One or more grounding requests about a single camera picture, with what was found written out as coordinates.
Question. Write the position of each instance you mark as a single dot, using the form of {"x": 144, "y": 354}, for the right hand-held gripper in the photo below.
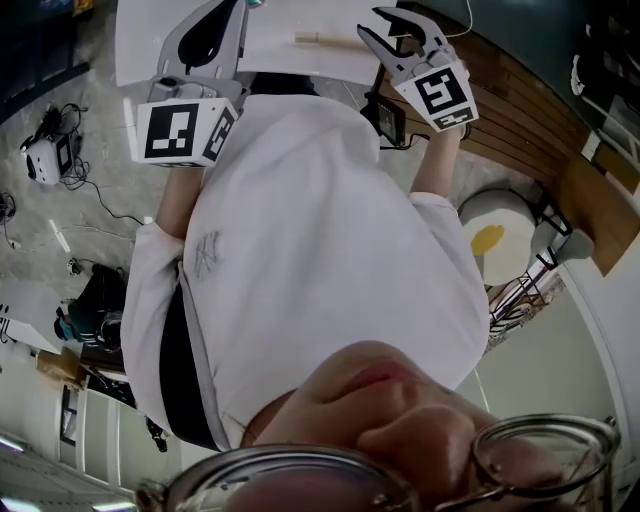
{"x": 442, "y": 95}

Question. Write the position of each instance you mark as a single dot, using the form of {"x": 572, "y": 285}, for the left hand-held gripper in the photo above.
{"x": 167, "y": 131}

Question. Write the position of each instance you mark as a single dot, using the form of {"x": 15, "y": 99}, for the person's right forearm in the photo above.
{"x": 435, "y": 165}

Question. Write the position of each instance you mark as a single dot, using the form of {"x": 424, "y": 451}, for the person's left forearm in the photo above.
{"x": 177, "y": 200}

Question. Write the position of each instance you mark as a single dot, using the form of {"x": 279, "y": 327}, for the white washbasin counter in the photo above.
{"x": 135, "y": 40}

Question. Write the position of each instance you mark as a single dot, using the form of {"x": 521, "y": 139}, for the black waist device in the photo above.
{"x": 387, "y": 117}

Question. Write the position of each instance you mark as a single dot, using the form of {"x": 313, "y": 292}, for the round metal sink drain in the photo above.
{"x": 256, "y": 3}

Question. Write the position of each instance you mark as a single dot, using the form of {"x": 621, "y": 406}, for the yellow snack packet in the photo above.
{"x": 82, "y": 6}

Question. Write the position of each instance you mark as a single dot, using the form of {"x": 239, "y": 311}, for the wooden slatted platform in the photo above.
{"x": 520, "y": 115}

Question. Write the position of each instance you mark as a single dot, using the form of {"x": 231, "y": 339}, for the clear plastic bottle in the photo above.
{"x": 50, "y": 4}

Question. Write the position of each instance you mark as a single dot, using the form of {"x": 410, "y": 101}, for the dark cabinet with white top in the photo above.
{"x": 40, "y": 60}

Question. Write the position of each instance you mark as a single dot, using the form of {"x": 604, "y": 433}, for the white device with black screen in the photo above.
{"x": 42, "y": 162}

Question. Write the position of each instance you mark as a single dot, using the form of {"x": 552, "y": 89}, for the fried egg cushion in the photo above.
{"x": 515, "y": 215}

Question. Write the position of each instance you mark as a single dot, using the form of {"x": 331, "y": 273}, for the person's white t-shirt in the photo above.
{"x": 310, "y": 225}

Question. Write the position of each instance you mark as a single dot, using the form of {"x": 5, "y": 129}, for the small white box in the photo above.
{"x": 591, "y": 146}

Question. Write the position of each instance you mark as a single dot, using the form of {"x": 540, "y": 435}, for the small black white gadget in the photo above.
{"x": 74, "y": 266}

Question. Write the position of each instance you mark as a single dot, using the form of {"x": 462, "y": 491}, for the brown wooden board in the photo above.
{"x": 600, "y": 215}

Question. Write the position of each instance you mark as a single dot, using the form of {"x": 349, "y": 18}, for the gray round cushion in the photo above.
{"x": 575, "y": 245}

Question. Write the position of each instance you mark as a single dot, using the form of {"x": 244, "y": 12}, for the small white plug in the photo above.
{"x": 15, "y": 244}

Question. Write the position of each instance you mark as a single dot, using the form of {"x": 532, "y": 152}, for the black gray backpack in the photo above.
{"x": 111, "y": 330}

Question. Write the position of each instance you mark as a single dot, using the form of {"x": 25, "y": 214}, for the white panel with black marks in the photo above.
{"x": 25, "y": 330}

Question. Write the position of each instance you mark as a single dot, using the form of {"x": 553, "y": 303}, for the brown cardboard box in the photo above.
{"x": 57, "y": 365}

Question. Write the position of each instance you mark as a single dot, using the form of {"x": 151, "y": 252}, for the person's face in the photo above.
{"x": 390, "y": 400}

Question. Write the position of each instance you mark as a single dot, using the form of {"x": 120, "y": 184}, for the round metal eyeglasses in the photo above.
{"x": 300, "y": 451}

